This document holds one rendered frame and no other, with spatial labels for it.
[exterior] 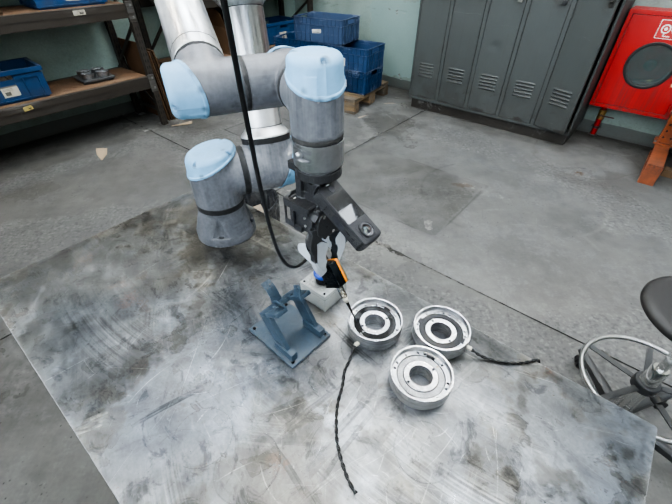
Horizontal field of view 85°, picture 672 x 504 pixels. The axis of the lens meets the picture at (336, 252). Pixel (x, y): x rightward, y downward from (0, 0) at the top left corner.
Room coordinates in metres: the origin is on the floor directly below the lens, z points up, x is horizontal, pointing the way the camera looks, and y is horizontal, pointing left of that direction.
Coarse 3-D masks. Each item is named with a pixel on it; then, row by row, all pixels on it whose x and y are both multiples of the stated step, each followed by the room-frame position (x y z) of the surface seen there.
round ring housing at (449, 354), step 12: (420, 312) 0.47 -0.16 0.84; (432, 312) 0.47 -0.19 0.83; (444, 312) 0.47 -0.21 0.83; (456, 312) 0.46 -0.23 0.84; (432, 324) 0.45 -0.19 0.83; (444, 324) 0.45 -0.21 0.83; (468, 324) 0.44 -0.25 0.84; (420, 336) 0.41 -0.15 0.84; (432, 336) 0.42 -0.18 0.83; (468, 336) 0.41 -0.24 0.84; (432, 348) 0.39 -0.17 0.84; (456, 348) 0.38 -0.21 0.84
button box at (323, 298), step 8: (312, 272) 0.57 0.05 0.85; (304, 280) 0.55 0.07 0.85; (312, 280) 0.55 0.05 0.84; (320, 280) 0.54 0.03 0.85; (304, 288) 0.54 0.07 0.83; (312, 288) 0.52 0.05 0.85; (320, 288) 0.52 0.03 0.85; (328, 288) 0.52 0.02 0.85; (344, 288) 0.55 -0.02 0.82; (312, 296) 0.52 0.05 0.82; (320, 296) 0.51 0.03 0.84; (328, 296) 0.51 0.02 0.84; (336, 296) 0.53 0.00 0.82; (320, 304) 0.51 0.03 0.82; (328, 304) 0.51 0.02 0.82
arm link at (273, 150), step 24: (216, 0) 0.89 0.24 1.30; (240, 0) 0.87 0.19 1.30; (264, 0) 0.92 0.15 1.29; (240, 24) 0.86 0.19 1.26; (264, 24) 0.90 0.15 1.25; (240, 48) 0.86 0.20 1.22; (264, 48) 0.87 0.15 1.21; (264, 120) 0.82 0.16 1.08; (264, 144) 0.80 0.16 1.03; (288, 144) 0.83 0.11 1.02; (264, 168) 0.78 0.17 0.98; (288, 168) 0.80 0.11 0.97
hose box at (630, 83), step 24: (624, 24) 3.25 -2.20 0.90; (648, 24) 3.16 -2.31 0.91; (624, 48) 3.21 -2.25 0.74; (648, 48) 3.12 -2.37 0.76; (624, 72) 3.16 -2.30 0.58; (648, 72) 3.07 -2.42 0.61; (600, 96) 3.22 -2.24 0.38; (624, 96) 3.12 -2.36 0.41; (648, 96) 3.02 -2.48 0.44; (600, 120) 3.31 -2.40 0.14
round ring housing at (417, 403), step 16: (400, 352) 0.37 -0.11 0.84; (416, 352) 0.38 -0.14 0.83; (432, 352) 0.38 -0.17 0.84; (416, 368) 0.36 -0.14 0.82; (432, 368) 0.35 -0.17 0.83; (448, 368) 0.35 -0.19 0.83; (432, 384) 0.32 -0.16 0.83; (448, 384) 0.32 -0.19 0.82; (400, 400) 0.31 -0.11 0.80; (416, 400) 0.29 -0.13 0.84; (432, 400) 0.29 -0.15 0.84
